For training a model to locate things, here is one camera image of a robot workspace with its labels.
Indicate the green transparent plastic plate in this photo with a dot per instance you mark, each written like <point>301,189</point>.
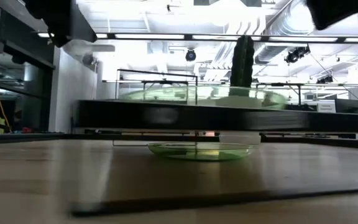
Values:
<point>222,98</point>
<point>154,96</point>
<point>141,95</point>
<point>172,152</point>

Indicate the black ceiling spotlight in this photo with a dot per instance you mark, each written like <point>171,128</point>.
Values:
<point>190,55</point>
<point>88,59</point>
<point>297,54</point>

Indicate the long ceiling light strip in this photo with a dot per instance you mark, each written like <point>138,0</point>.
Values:
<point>149,36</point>

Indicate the green cactus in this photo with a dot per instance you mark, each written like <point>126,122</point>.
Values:
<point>242,62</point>

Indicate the white hexagonal plant pot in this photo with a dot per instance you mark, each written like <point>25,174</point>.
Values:
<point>239,138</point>

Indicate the black aluminium table frame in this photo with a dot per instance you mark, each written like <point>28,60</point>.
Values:
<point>26,137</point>

